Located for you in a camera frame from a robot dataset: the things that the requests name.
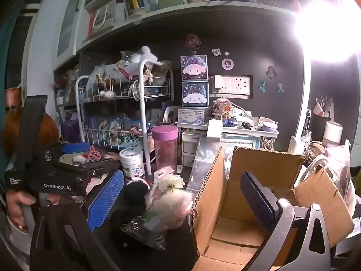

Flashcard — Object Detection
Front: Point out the black pen holder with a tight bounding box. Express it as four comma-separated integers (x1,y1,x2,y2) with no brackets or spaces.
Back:
310,113,330,143

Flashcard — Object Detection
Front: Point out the white cylindrical humidifier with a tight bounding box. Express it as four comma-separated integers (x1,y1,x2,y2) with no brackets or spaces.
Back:
323,121,343,147

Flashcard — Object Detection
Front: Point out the brown cardboard box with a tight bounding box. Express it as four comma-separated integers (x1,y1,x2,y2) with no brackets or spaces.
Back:
190,146,355,271

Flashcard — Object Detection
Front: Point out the pink coil hair tie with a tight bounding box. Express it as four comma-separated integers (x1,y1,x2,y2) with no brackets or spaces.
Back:
87,145,103,161

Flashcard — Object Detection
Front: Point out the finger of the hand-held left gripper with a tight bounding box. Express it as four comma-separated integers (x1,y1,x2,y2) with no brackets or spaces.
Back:
60,159,121,179
45,143,91,163

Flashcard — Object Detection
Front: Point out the pink tumbler with purple lid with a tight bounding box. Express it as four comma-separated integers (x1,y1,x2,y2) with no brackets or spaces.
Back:
151,125,179,174

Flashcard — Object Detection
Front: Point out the white wall shelf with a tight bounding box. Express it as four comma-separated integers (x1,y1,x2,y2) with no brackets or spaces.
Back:
73,0,296,55

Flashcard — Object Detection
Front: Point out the white desk riser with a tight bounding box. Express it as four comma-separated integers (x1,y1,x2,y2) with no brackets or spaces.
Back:
176,121,280,136

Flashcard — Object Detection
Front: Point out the purple bag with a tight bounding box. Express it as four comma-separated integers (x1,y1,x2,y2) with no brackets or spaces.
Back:
60,116,81,143

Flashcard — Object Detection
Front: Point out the white plush toy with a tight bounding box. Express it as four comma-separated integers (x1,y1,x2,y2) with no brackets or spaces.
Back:
130,46,158,63

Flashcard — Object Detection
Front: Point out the pink character box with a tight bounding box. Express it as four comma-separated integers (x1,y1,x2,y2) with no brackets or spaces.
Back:
180,55,208,81

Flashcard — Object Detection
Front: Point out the white drawer organizer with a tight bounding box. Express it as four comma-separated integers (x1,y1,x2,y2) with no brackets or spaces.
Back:
181,130,208,166

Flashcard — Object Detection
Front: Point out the white wall power outlet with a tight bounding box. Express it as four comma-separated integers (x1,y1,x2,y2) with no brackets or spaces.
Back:
211,75,253,96

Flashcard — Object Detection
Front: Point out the white picture frame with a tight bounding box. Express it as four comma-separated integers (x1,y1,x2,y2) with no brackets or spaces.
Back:
221,134,261,149

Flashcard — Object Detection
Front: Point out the person's left hand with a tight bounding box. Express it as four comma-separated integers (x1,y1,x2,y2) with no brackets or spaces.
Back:
5,189,38,233

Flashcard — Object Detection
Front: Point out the crumpled clear plastic bag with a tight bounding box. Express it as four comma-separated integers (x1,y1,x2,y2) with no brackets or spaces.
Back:
324,140,353,195

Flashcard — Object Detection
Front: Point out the orange brown furry object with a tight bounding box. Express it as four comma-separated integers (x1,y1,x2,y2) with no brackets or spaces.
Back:
3,87,60,156

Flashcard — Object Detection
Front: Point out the black pom-pom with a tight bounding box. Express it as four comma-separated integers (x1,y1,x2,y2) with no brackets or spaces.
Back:
123,181,149,204

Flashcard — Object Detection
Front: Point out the blue and white carton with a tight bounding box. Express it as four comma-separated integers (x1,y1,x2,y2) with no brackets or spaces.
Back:
178,108,208,125

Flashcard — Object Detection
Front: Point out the clear bag of white flowers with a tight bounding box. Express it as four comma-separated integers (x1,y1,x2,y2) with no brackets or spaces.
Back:
145,173,195,229

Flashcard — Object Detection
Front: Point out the white card box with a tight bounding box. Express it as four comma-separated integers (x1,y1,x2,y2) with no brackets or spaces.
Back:
207,119,223,139

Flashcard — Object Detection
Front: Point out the person's left forearm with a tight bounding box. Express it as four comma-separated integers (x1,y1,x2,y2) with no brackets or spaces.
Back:
0,215,33,271

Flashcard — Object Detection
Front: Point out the green pouch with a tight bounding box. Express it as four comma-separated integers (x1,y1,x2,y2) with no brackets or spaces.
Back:
156,0,184,7

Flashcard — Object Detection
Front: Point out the white cabinet door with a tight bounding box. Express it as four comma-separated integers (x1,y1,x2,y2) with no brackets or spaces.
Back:
56,0,93,60

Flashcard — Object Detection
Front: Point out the small clear plastic bag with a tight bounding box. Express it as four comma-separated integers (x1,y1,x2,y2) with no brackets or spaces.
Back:
121,216,167,250

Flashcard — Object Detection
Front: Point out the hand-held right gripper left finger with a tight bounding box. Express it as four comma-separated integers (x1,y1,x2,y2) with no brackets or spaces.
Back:
30,170,125,271

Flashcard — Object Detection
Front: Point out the white paper bag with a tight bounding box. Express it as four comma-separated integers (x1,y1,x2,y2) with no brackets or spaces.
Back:
92,0,117,36

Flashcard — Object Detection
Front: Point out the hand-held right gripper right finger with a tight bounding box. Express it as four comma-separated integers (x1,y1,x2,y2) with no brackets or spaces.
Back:
240,171,337,271

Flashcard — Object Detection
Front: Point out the dark red flower ornament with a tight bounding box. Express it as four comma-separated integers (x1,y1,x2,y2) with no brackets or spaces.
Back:
185,34,201,55

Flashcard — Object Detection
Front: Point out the white wire rack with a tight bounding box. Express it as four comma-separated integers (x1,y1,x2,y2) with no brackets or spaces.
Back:
75,59,175,175

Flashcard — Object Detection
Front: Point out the white plastic jar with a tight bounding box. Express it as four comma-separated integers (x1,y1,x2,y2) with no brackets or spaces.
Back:
120,148,145,182

